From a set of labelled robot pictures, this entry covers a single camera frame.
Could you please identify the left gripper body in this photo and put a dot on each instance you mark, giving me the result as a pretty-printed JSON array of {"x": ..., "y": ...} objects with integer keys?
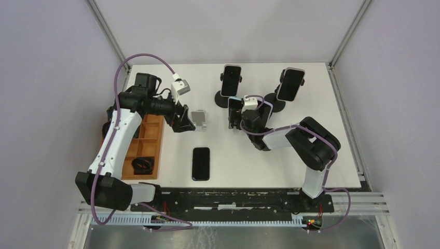
[{"x": 174, "y": 118}]

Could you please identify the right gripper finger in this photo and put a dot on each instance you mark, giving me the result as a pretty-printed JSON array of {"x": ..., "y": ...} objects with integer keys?
[
  {"x": 238, "y": 118},
  {"x": 231, "y": 119}
]

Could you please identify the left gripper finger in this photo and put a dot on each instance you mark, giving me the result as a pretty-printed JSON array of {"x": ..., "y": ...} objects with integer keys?
[
  {"x": 185, "y": 123},
  {"x": 178, "y": 127}
]

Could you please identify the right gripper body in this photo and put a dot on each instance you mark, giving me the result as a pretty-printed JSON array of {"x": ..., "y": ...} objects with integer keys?
[{"x": 243, "y": 124}]

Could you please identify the white folding phone stand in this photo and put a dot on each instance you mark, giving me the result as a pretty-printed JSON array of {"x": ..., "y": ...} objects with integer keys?
[{"x": 199, "y": 119}]

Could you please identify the black phone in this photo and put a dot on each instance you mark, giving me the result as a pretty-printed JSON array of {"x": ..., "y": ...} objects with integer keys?
[{"x": 200, "y": 164}]

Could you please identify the light blue case phone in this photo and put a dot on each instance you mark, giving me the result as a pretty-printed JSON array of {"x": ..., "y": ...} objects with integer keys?
[{"x": 235, "y": 103}]

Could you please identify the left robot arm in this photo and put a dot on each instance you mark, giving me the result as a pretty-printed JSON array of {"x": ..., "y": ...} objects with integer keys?
[{"x": 101, "y": 185}]

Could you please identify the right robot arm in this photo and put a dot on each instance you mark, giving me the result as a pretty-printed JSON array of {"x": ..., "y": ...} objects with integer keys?
[{"x": 315, "y": 145}]

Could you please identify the black round base stand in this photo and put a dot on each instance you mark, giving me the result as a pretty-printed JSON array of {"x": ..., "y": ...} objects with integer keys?
[{"x": 222, "y": 101}]

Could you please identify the pink case phone on stand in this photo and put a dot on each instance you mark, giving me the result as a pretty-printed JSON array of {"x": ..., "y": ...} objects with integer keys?
[{"x": 231, "y": 77}]

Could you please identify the clear case phone on stand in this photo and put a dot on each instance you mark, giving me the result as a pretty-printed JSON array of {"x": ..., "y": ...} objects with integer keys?
[{"x": 291, "y": 80}]

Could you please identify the orange wooden organizer tray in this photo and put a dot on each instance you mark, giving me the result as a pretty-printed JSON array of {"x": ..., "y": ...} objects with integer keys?
[{"x": 146, "y": 145}]

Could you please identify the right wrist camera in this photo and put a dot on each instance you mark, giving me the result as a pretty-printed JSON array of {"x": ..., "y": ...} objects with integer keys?
[{"x": 249, "y": 103}]

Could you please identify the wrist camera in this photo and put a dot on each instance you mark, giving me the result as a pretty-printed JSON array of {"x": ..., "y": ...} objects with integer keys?
[
  {"x": 179, "y": 87},
  {"x": 249, "y": 103}
]

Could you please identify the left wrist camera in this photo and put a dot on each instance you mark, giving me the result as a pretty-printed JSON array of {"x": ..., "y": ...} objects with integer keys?
[{"x": 179, "y": 87}]

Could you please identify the white slotted cable duct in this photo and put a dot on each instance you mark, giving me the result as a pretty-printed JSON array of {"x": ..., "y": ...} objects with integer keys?
[{"x": 149, "y": 220}]

